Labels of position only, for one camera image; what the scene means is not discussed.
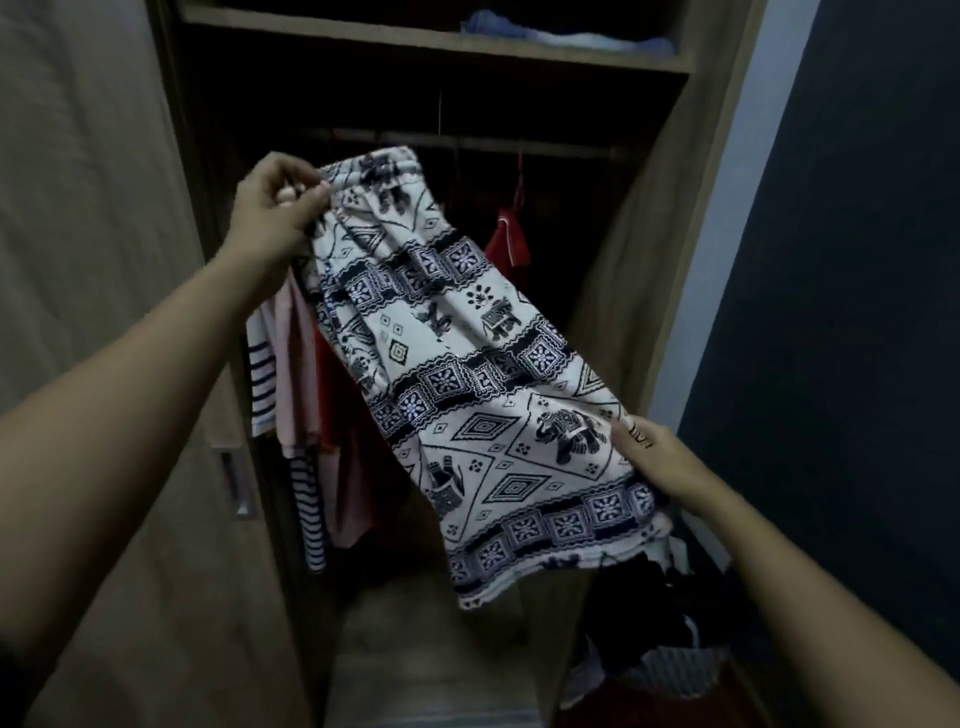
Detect wooden wardrobe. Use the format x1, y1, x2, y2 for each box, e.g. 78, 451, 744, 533
146, 0, 770, 728

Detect wardrobe hanging rod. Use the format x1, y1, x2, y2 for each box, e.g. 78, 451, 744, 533
330, 129, 624, 160

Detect person's right forearm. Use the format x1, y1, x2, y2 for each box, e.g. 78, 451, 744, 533
678, 480, 960, 728

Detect person's right hand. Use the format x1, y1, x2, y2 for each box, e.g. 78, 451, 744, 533
609, 414, 720, 519

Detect striped navy white shirt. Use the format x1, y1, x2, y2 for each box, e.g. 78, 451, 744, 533
246, 300, 330, 576

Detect folded blue clothes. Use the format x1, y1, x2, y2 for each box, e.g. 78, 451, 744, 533
459, 9, 678, 57

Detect pile of dark clothes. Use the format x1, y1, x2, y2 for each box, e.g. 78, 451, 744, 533
558, 517, 740, 710

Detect pink hanging garment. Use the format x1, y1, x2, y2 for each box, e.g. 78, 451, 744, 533
271, 270, 331, 460

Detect metal door handle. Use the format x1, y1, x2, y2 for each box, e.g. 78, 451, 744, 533
212, 444, 258, 522

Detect small red hanging garment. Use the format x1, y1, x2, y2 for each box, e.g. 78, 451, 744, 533
483, 208, 532, 270

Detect white elephant print shorts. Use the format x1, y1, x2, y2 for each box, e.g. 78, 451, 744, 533
303, 145, 674, 612

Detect person's left hand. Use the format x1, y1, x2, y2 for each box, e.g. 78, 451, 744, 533
222, 152, 332, 272

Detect wooden wardrobe door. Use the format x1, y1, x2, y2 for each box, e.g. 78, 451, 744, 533
0, 0, 316, 728

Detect person's left forearm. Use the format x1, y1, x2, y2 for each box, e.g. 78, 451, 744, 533
0, 238, 290, 676

